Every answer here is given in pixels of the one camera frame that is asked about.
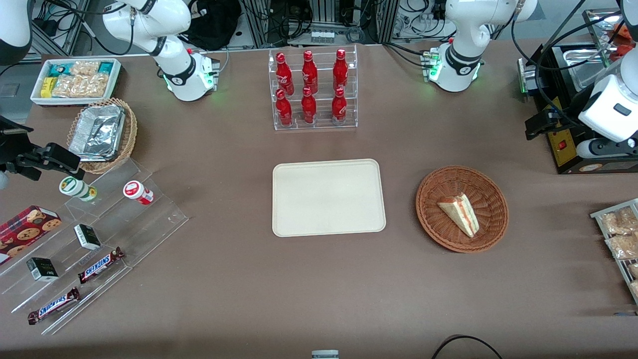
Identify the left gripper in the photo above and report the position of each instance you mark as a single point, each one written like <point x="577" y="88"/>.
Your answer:
<point x="569" y="108"/>

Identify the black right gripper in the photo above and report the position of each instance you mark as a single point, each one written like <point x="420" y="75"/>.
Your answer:
<point x="11" y="146"/>

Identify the triangular sandwich wedge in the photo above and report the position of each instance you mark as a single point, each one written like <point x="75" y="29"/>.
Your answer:
<point x="461" y="213"/>

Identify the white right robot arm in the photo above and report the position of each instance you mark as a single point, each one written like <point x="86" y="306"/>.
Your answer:
<point x="184" y="70"/>

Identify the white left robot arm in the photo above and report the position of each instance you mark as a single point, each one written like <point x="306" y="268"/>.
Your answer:
<point x="461" y="60"/>

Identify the tan wicker basket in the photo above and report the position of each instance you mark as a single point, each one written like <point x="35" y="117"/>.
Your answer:
<point x="127" y="142"/>

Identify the round brown wicker basket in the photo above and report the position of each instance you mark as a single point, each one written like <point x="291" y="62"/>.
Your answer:
<point x="438" y="229"/>

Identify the cream plastic tray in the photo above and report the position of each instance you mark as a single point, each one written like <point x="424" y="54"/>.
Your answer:
<point x="328" y="198"/>

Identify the black countertop fryer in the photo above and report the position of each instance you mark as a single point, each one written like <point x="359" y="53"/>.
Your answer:
<point x="565" y="149"/>

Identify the green lidded cup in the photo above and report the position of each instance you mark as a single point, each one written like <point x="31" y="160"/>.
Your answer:
<point x="75" y="188"/>

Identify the stacked aluminium foil trays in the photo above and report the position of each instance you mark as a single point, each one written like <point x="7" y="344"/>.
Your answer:
<point x="97" y="132"/>

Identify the white snack bin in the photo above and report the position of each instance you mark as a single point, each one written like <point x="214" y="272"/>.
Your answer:
<point x="37" y="97"/>

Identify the red plaid cookie box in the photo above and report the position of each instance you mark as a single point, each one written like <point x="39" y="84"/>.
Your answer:
<point x="22" y="232"/>

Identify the yellow snack pack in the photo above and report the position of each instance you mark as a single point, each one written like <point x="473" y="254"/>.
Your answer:
<point x="47" y="87"/>

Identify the clear cracker snack pack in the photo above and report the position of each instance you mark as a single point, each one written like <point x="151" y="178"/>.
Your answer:
<point x="79" y="86"/>

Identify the small black carton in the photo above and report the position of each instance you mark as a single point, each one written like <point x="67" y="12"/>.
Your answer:
<point x="42" y="269"/>
<point x="87" y="237"/>

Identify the teal snack pack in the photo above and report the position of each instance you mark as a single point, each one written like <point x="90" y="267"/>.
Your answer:
<point x="59" y="70"/>

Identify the red lidded cup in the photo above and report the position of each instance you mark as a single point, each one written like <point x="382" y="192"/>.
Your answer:
<point x="137" y="192"/>

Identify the Snickers chocolate bar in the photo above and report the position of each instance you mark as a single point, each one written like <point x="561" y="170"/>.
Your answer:
<point x="54" y="305"/>
<point x="99" y="265"/>

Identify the clear acrylic stepped stand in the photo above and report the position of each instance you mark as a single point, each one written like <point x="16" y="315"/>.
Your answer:
<point x="144" y="234"/>

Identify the clear pastry pack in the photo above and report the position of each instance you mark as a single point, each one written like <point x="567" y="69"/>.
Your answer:
<point x="623" y="247"/>
<point x="618" y="222"/>

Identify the red cola bottle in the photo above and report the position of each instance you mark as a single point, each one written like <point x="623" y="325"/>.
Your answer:
<point x="309" y="74"/>
<point x="284" y="75"/>
<point x="339" y="108"/>
<point x="340" y="71"/>
<point x="308" y="108"/>
<point x="284" y="110"/>

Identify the clear acrylic bottle rack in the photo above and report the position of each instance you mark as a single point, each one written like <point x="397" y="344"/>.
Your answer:
<point x="324" y="122"/>

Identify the black bag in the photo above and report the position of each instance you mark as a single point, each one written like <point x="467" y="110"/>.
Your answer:
<point x="212" y="22"/>

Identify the white power strip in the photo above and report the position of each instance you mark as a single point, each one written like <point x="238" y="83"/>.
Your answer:
<point x="322" y="36"/>

